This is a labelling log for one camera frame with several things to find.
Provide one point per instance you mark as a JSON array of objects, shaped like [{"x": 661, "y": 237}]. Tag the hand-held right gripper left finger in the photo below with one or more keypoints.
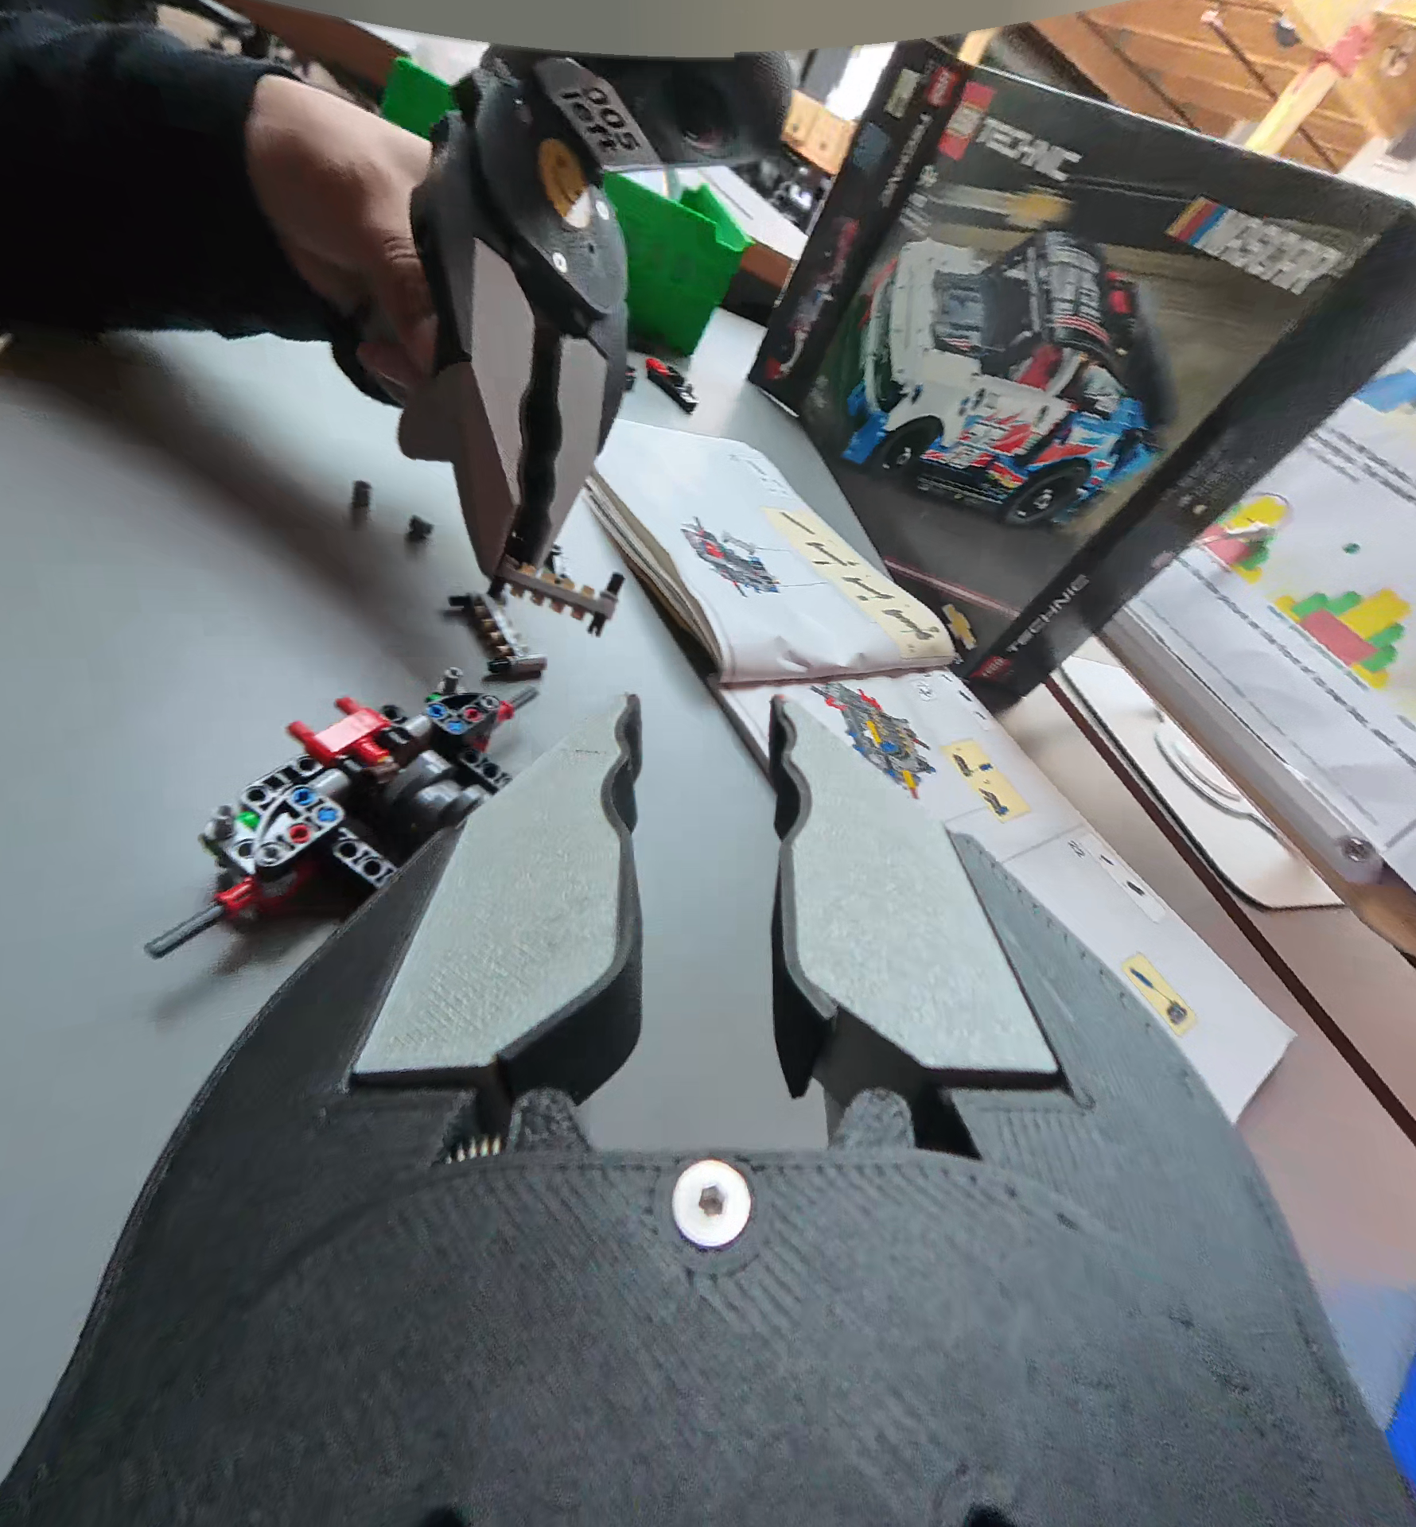
[{"x": 504, "y": 919}]

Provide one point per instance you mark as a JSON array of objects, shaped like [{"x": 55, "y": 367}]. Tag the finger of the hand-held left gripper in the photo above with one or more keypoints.
[
  {"x": 491, "y": 393},
  {"x": 582, "y": 393}
]

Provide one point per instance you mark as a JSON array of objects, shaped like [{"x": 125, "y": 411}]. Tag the wooden shelf rack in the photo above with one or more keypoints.
[{"x": 1256, "y": 72}]

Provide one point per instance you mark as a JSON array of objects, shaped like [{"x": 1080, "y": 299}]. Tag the black red lego piece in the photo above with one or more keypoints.
[{"x": 669, "y": 379}]

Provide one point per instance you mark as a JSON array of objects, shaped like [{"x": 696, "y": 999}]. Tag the grey lego beam tan pins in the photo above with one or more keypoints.
[
  {"x": 499, "y": 632},
  {"x": 546, "y": 588}
]

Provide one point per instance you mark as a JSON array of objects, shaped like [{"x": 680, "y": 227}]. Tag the person's left forearm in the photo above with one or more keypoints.
[{"x": 86, "y": 180}]

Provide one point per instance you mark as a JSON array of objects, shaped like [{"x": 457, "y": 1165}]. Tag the lego instruction booklet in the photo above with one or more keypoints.
[{"x": 719, "y": 561}]

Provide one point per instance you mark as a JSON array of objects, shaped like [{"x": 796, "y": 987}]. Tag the silver computer monitor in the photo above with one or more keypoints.
[{"x": 1316, "y": 596}]

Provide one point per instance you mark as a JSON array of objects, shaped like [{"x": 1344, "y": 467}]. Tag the person's left hand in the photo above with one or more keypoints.
[{"x": 338, "y": 203}]

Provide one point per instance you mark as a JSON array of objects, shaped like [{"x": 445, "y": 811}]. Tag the lego race car box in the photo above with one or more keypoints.
[{"x": 1018, "y": 358}]

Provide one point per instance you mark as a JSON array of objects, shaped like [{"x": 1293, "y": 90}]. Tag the black lego car chassis assembly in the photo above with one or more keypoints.
[{"x": 338, "y": 811}]

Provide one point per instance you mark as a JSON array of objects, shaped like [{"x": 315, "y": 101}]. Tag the green plastic bin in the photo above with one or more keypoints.
[{"x": 672, "y": 274}]

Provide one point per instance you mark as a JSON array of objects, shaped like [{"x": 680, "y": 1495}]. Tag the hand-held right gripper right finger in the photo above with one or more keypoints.
[{"x": 899, "y": 930}]

